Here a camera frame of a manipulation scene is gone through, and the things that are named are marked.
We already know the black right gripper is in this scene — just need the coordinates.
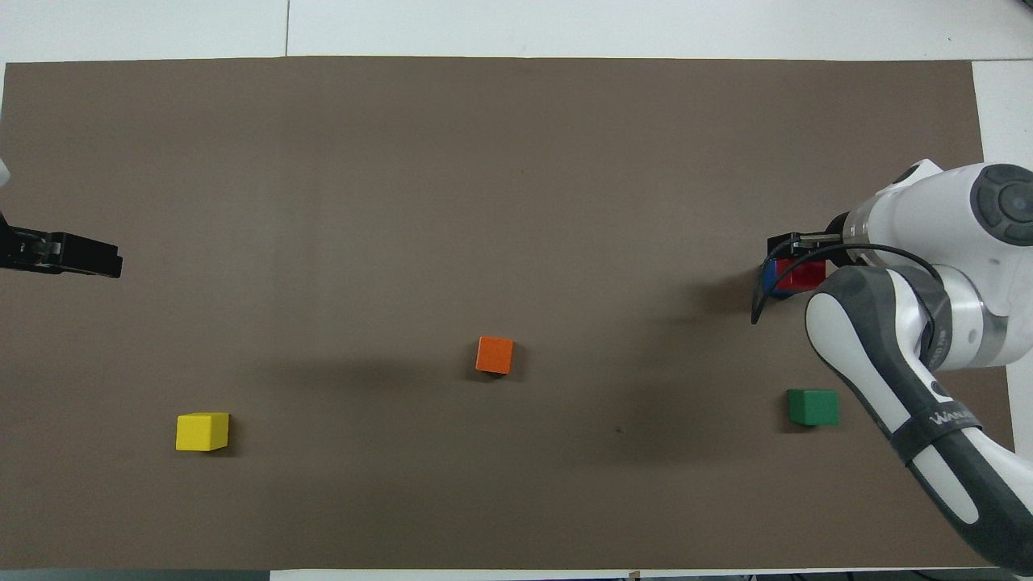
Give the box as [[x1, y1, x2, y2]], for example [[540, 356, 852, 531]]
[[767, 211, 855, 268]]

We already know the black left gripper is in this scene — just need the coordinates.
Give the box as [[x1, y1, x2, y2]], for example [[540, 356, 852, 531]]
[[0, 211, 123, 280]]

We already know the red wooden block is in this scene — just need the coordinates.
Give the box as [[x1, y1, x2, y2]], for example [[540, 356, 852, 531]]
[[775, 257, 828, 291]]

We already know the blue wooden block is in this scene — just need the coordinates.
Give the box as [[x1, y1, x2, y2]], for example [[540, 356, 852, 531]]
[[762, 257, 797, 300]]

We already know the green wooden block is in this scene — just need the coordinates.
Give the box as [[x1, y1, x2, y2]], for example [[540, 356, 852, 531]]
[[788, 388, 840, 427]]

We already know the yellow wooden block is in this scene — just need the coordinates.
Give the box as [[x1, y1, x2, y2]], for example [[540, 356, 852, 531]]
[[176, 412, 230, 452]]

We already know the orange wooden block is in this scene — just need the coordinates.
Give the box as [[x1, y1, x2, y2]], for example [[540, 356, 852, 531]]
[[475, 336, 514, 376]]

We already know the brown table mat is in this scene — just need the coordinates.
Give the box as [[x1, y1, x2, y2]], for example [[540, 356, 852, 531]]
[[0, 56, 1030, 571]]

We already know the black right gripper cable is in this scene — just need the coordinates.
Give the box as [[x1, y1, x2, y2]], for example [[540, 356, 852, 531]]
[[751, 243, 947, 366]]

